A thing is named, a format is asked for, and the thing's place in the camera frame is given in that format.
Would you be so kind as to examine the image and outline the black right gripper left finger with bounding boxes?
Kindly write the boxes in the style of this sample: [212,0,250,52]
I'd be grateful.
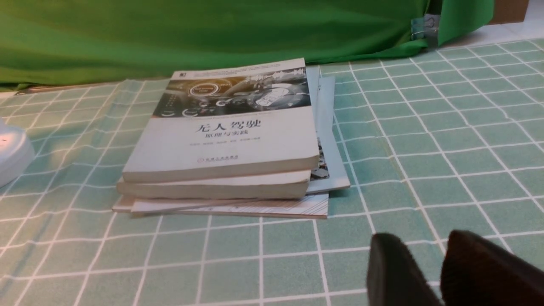
[366,232,442,306]

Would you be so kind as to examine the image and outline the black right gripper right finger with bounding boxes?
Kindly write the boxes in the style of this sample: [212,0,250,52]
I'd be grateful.
[440,230,544,306]

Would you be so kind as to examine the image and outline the white desk lamp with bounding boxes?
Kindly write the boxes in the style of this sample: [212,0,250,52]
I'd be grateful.
[0,119,35,187]

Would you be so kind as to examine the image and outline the bottom white patterned book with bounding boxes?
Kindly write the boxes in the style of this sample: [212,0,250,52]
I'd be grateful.
[112,193,329,219]

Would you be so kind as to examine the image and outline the green checkered tablecloth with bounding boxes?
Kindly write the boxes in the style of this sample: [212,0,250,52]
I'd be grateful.
[0,39,544,306]

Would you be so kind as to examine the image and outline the top white book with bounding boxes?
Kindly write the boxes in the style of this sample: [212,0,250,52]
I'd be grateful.
[122,58,320,183]

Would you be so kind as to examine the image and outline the metal binder clip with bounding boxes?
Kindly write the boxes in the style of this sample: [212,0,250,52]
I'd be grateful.
[410,14,441,43]

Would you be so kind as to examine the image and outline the green backdrop cloth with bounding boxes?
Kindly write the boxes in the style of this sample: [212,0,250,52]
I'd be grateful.
[0,0,495,92]

